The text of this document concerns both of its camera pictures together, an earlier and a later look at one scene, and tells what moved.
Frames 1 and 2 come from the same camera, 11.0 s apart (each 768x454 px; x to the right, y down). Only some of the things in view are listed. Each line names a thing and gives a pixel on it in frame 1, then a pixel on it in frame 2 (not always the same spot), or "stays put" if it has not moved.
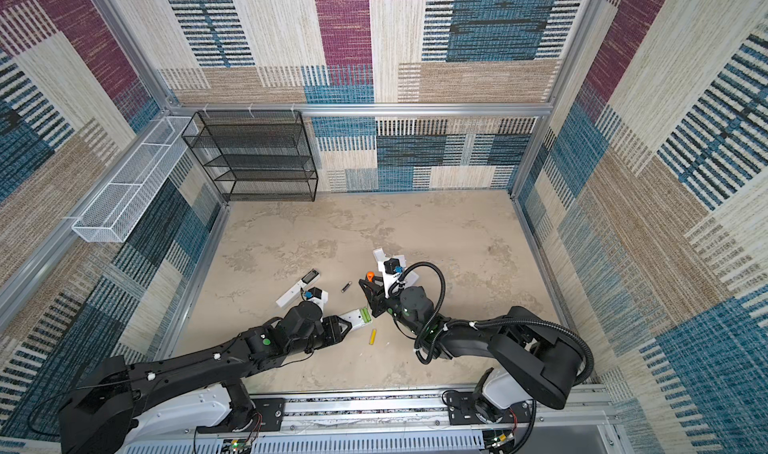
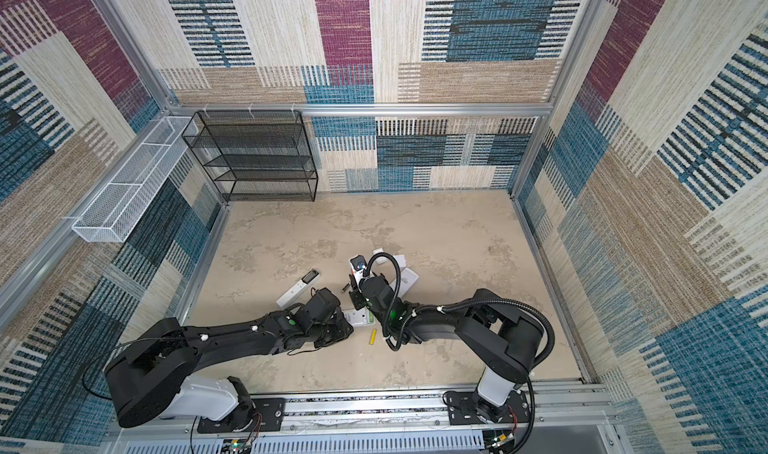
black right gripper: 378,299 → 357,300
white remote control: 355,318 stays put
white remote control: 410,279 stays put
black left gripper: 335,329 stays put
